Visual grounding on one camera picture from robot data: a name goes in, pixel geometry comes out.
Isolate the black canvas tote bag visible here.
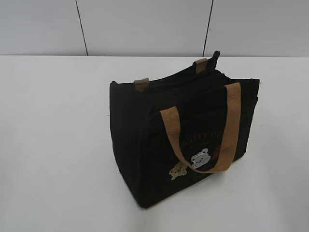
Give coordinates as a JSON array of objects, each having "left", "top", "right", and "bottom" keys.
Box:
[{"left": 110, "top": 51, "right": 260, "bottom": 208}]

